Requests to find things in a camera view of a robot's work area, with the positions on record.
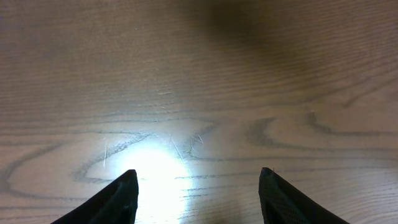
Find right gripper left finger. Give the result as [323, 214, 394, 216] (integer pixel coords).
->
[52, 169, 139, 224]

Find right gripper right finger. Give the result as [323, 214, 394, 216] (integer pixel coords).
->
[258, 167, 348, 224]

